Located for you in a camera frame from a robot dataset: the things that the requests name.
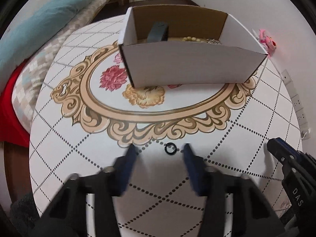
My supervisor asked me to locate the wooden bead bracelet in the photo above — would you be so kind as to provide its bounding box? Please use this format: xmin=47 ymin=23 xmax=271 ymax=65
xmin=181 ymin=36 xmax=208 ymax=43

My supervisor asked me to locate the white cardboard box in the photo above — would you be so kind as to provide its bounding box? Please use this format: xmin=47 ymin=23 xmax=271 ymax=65
xmin=118 ymin=4 xmax=268 ymax=88

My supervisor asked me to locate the black smart wristband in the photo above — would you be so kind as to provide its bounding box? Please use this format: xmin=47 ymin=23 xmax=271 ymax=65
xmin=147 ymin=22 xmax=169 ymax=43

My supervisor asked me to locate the red blanket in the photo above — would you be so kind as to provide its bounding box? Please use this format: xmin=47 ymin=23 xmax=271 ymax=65
xmin=0 ymin=60 xmax=30 ymax=148

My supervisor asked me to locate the patterned white tablecloth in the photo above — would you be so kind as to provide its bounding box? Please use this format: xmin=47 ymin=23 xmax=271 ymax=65
xmin=29 ymin=16 xmax=302 ymax=236

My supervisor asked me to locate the checkered bed sheet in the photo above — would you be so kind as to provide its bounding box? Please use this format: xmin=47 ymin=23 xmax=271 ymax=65
xmin=11 ymin=0 xmax=110 ymax=133

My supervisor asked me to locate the pink panther plush toy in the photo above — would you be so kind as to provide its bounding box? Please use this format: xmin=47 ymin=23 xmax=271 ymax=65
xmin=259 ymin=29 xmax=277 ymax=56

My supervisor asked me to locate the teal blue duvet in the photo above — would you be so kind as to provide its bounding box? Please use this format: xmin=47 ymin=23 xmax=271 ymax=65
xmin=1 ymin=0 xmax=93 ymax=81

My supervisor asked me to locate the white wall power strip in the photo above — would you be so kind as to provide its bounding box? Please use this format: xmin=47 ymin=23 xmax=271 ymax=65
xmin=281 ymin=70 xmax=311 ymax=140

